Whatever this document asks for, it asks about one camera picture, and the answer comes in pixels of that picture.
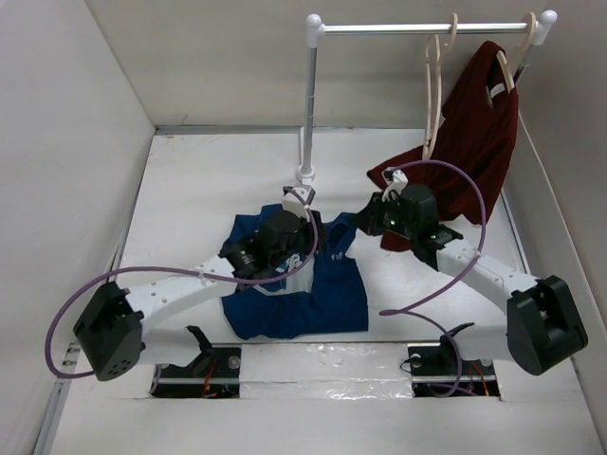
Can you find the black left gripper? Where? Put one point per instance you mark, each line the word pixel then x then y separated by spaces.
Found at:
pixel 308 231

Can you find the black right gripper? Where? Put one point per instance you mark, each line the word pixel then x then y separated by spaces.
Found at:
pixel 368 217

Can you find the blue printed t-shirt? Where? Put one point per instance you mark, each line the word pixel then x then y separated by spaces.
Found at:
pixel 326 297

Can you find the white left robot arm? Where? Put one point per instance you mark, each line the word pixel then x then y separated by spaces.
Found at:
pixel 119 327

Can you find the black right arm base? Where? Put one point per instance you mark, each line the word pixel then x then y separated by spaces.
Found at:
pixel 433 370

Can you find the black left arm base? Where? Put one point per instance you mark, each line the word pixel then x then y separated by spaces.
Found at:
pixel 212 374

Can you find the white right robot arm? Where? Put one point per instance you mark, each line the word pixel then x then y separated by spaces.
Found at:
pixel 542 325

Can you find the dark red t-shirt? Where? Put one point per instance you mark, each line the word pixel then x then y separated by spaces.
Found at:
pixel 478 135

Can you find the wooden hanger with shirt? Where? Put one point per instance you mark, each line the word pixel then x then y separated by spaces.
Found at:
pixel 519 51

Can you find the white clothes rack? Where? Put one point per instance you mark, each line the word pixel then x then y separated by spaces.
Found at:
pixel 316 29

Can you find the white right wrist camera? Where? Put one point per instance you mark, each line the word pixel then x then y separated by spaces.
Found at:
pixel 396 181

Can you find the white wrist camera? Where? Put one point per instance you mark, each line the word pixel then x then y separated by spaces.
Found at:
pixel 297 199
pixel 396 181

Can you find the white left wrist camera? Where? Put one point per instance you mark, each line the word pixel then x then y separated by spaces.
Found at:
pixel 297 199

